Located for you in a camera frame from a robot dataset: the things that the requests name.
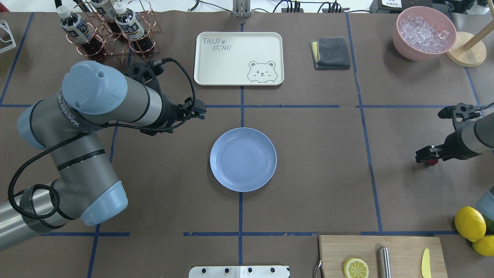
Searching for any pink bowl of ice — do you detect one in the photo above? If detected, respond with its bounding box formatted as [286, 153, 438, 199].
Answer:
[393, 6, 457, 61]

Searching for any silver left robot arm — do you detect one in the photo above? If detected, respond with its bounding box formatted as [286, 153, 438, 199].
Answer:
[1, 58, 206, 250]

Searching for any green lime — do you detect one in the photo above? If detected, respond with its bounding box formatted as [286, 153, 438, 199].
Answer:
[482, 214, 494, 235]

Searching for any copper wire bottle rack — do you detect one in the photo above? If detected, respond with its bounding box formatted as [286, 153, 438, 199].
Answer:
[55, 0, 162, 64]

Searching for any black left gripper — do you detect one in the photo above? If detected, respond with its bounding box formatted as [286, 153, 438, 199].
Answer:
[158, 95, 207, 133]

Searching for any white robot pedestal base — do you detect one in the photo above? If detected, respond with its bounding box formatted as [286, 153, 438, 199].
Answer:
[188, 265, 291, 278]

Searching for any round yellow lemon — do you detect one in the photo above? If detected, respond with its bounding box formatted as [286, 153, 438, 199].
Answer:
[455, 206, 486, 242]

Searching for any dark drink bottle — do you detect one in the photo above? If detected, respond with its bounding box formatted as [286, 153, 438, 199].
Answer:
[90, 0, 125, 41]
[113, 1, 155, 59]
[55, 5, 107, 62]

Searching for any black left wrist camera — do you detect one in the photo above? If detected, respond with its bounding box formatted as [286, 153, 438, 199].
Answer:
[124, 60, 164, 93]

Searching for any dark drink bottle front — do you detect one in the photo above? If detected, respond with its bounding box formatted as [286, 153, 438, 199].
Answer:
[90, 0, 125, 41]

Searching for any wooden cutting board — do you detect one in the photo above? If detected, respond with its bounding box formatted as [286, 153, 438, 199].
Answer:
[319, 235, 448, 278]

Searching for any half lemon slice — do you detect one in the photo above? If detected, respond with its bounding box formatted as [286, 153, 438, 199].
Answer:
[342, 258, 369, 278]

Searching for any dark drink bottle right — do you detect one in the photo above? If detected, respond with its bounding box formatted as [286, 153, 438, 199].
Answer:
[113, 1, 155, 59]

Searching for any yellow plastic knife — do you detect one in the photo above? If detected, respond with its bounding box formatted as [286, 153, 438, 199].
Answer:
[421, 248, 431, 278]

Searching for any cream bear tray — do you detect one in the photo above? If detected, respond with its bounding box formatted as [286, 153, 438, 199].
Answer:
[194, 32, 284, 86]

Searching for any wooden cup stand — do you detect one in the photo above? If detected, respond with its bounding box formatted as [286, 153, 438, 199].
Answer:
[446, 0, 493, 68]

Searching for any dark drink bottle left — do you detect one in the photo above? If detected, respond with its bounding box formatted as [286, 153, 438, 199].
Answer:
[55, 5, 107, 62]

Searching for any oval yellow lemon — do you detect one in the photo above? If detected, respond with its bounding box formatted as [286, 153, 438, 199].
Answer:
[472, 235, 494, 256]

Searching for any red strawberry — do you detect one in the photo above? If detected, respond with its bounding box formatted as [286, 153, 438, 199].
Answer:
[424, 159, 439, 166]

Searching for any blue plate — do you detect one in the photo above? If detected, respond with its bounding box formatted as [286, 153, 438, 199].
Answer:
[209, 128, 277, 192]

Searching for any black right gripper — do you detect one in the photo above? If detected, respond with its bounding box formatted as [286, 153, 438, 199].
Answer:
[415, 132, 479, 163]

